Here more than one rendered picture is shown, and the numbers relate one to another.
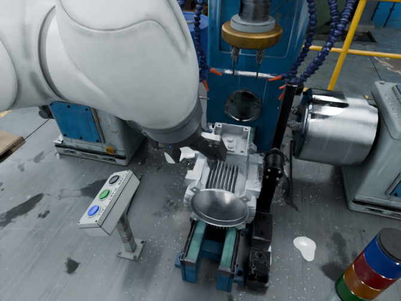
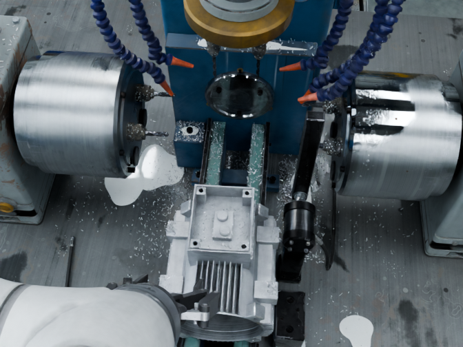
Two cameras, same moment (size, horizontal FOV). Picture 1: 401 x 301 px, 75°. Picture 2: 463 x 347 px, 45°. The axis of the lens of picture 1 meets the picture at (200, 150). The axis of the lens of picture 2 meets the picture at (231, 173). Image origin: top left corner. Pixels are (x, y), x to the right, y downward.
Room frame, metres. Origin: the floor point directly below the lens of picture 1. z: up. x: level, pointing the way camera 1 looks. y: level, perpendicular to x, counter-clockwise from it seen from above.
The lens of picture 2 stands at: (0.12, -0.03, 1.94)
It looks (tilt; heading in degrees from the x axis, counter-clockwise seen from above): 58 degrees down; 351
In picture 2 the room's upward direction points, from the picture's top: straight up
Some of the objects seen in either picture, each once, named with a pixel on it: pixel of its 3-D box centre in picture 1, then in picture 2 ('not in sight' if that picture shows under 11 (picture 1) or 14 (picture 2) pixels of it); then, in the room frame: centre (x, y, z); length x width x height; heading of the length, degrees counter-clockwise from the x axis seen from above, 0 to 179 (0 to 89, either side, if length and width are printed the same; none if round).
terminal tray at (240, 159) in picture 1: (228, 147); (222, 227); (0.54, -0.08, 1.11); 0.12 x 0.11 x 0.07; 167
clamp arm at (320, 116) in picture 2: (281, 122); (306, 160); (0.64, -0.24, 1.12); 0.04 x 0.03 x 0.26; 166
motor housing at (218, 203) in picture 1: (224, 181); (221, 271); (0.50, -0.07, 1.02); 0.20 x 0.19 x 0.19; 167
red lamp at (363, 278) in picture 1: (377, 266); not in sight; (0.20, -0.30, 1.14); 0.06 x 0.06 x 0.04
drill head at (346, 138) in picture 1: (336, 128); (402, 136); (0.71, -0.47, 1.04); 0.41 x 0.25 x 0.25; 76
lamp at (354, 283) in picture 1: (366, 277); not in sight; (0.20, -0.30, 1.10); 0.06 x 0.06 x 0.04
